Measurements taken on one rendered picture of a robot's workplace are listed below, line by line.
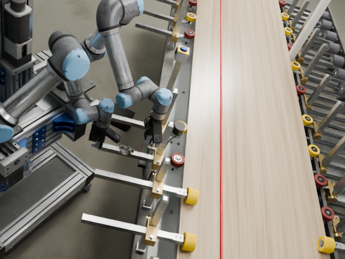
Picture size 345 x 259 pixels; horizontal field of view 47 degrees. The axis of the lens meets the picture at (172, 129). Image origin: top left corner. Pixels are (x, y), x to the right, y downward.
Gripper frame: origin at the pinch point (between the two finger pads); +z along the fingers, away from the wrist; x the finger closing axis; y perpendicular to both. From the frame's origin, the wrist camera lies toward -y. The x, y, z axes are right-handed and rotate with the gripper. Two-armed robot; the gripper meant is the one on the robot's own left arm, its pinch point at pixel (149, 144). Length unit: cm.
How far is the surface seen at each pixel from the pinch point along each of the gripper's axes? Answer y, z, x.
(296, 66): 81, 8, -144
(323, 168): -12, 16, -119
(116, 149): 7.2, 13.0, 13.9
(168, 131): 1.9, -7.9, -8.9
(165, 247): -41, 37, -9
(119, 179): -18.5, 3.0, 18.3
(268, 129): 16, 9, -86
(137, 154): 2.9, 13.0, 2.7
